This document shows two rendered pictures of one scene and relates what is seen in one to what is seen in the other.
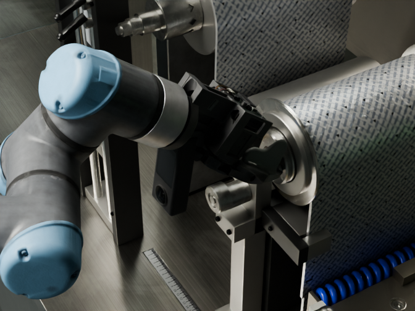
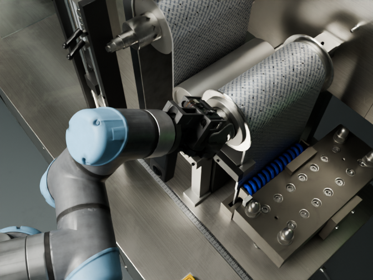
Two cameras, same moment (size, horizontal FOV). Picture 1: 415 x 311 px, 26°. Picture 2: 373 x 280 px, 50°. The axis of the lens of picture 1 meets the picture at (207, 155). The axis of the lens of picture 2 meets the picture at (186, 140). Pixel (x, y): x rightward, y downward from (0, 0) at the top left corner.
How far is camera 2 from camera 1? 0.43 m
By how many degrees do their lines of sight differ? 17
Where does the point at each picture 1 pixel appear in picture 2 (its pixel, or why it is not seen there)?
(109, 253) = not seen: hidden behind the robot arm
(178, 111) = (169, 136)
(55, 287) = not seen: outside the picture
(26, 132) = (62, 170)
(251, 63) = (193, 55)
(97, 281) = (114, 181)
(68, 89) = (90, 150)
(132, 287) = (134, 182)
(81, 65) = (98, 131)
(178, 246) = not seen: hidden behind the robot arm
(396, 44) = (274, 25)
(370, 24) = (256, 13)
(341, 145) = (262, 116)
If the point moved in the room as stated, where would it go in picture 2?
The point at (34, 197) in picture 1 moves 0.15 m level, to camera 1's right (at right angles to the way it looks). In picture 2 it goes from (79, 233) to (193, 215)
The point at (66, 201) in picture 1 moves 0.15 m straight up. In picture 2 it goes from (102, 228) to (77, 174)
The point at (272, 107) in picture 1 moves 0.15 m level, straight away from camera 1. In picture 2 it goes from (217, 95) to (210, 43)
